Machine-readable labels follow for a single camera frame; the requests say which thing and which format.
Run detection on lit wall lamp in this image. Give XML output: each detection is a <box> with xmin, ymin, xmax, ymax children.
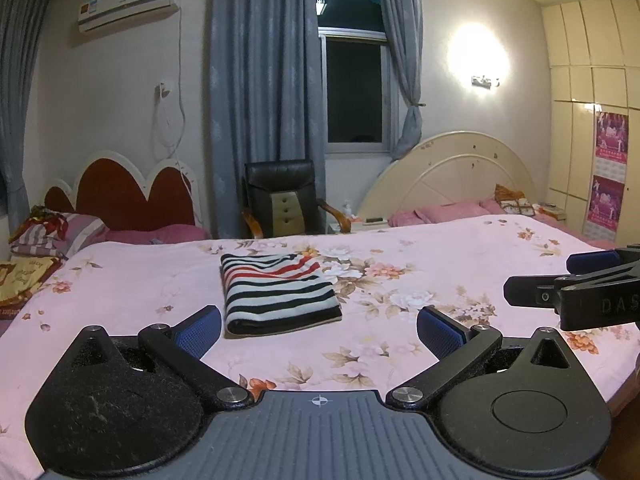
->
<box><xmin>446</xmin><ymin>23</ymin><xmax>511</xmax><ymax>91</ymax></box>

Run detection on white wall air conditioner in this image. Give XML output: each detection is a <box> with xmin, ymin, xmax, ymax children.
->
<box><xmin>77</xmin><ymin>0</ymin><xmax>179</xmax><ymax>35</ymax></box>

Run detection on white bedside table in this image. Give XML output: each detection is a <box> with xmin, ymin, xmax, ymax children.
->
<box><xmin>326</xmin><ymin>218</ymin><xmax>388</xmax><ymax>234</ymax></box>

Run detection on orange patterned cushion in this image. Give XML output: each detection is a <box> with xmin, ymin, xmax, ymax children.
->
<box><xmin>494</xmin><ymin>184</ymin><xmax>535</xmax><ymax>217</ymax></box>

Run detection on yellow red printed cushion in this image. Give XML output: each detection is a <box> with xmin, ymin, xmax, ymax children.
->
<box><xmin>0</xmin><ymin>257</ymin><xmax>62</xmax><ymax>321</ymax></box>

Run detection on purple wall poster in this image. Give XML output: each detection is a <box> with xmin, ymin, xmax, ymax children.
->
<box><xmin>584</xmin><ymin>105</ymin><xmax>629</xmax><ymax>242</ymax></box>

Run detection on dark window with white frame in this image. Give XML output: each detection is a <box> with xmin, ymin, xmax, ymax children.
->
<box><xmin>316</xmin><ymin>0</ymin><xmax>399</xmax><ymax>154</ymax></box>

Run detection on cream arched headboard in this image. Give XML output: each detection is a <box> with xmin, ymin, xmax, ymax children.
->
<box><xmin>357</xmin><ymin>131</ymin><xmax>538</xmax><ymax>219</ymax></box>

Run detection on striped pink grey pillow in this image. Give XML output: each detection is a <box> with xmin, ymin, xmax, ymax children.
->
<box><xmin>9</xmin><ymin>208</ymin><xmax>108</xmax><ymax>259</ymax></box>

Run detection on red black white striped sweater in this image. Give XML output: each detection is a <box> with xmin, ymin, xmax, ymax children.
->
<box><xmin>220</xmin><ymin>254</ymin><xmax>342</xmax><ymax>337</ymax></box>

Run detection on white power cord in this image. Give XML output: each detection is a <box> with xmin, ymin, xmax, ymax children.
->
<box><xmin>150</xmin><ymin>8</ymin><xmax>199</xmax><ymax>212</ymax></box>

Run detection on blue-grey left curtain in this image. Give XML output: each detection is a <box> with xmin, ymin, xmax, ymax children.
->
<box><xmin>1</xmin><ymin>0</ymin><xmax>50</xmax><ymax>231</ymax></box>

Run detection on black leather office chair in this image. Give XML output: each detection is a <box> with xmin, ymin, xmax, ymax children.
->
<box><xmin>242</xmin><ymin>159</ymin><xmax>352</xmax><ymax>240</ymax></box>

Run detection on blue-grey tied right curtain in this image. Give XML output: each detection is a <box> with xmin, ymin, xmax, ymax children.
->
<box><xmin>381</xmin><ymin>0</ymin><xmax>424</xmax><ymax>160</ymax></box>

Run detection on red scalloped white headboard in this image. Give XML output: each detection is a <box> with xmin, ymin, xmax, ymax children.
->
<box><xmin>43</xmin><ymin>150</ymin><xmax>203</xmax><ymax>232</ymax></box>

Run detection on pink pillow at cream headboard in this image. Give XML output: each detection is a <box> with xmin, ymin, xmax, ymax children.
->
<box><xmin>387</xmin><ymin>198</ymin><xmax>503</xmax><ymax>228</ymax></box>

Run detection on blue-grey centre curtain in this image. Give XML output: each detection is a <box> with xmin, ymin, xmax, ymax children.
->
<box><xmin>209</xmin><ymin>0</ymin><xmax>326</xmax><ymax>238</ymax></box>

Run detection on pink floral bedspread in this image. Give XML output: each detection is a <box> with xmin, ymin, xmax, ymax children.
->
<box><xmin>1</xmin><ymin>214</ymin><xmax>639</xmax><ymax>479</ymax></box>

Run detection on cream wardrobe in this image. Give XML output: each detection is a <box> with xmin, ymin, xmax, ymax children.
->
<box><xmin>542</xmin><ymin>0</ymin><xmax>639</xmax><ymax>245</ymax></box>

